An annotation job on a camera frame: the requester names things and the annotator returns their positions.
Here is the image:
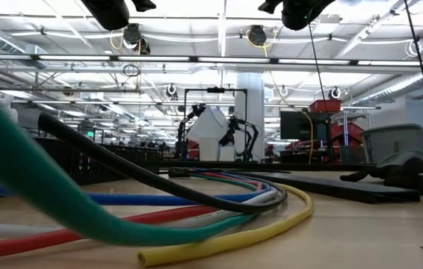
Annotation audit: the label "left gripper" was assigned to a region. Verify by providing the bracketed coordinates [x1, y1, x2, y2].
[131, 0, 157, 13]

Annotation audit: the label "red storage bins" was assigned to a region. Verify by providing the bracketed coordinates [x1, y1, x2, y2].
[330, 122, 365, 147]

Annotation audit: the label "blue cable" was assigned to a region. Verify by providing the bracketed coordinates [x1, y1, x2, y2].
[0, 170, 272, 207]

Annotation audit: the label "black slotted cable duct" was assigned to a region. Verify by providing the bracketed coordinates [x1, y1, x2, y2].
[0, 136, 162, 201]

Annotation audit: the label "white building column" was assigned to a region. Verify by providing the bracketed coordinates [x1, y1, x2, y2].
[233, 72, 265, 162]

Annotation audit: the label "black ceiling cord reel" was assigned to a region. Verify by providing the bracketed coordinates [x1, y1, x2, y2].
[247, 24, 268, 48]
[123, 22, 151, 55]

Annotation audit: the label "black duct cover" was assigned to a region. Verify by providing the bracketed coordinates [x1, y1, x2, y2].
[233, 170, 422, 205]

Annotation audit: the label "red bin on monitor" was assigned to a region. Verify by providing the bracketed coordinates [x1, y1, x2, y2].
[309, 99, 342, 114]

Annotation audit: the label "green cable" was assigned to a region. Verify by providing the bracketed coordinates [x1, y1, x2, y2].
[0, 74, 261, 247]

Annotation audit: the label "black cable bundle sleeve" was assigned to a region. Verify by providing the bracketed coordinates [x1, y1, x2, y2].
[167, 167, 194, 179]

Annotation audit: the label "dark distant monitor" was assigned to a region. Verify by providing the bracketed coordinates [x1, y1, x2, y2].
[280, 111, 332, 141]

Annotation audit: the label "long ceiling light bar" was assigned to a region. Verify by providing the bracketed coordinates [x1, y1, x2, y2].
[0, 53, 423, 67]

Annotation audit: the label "black glove green cuff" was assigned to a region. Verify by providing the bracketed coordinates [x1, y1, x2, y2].
[340, 149, 423, 198]

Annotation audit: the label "white robot figure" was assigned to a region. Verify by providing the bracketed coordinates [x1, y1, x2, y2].
[0, 91, 19, 124]

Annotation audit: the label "bundle of coloured wires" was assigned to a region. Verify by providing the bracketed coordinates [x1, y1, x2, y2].
[0, 171, 265, 262]

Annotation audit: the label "distant black station frame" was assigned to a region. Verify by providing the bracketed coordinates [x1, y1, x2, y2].
[183, 87, 249, 162]

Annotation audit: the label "black hanging cable ring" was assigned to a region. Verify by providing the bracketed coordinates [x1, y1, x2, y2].
[122, 64, 141, 78]

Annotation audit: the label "yellow hanging cable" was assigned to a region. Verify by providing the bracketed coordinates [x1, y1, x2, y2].
[269, 70, 315, 165]

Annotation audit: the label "yellow cable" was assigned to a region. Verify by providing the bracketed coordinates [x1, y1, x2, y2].
[136, 182, 315, 268]
[269, 70, 315, 165]

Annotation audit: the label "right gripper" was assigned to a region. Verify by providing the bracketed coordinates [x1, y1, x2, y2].
[258, 0, 285, 15]

